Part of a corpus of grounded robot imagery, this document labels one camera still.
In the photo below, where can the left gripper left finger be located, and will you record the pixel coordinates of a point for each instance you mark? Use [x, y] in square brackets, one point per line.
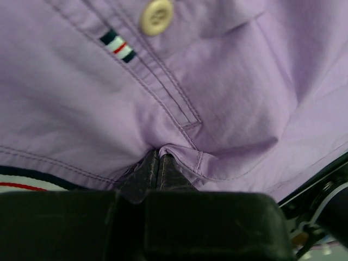
[45, 218]

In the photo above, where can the purple trousers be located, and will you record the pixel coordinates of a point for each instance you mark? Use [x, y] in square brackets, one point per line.
[245, 95]

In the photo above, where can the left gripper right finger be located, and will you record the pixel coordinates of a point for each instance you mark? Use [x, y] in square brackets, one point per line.
[181, 223]

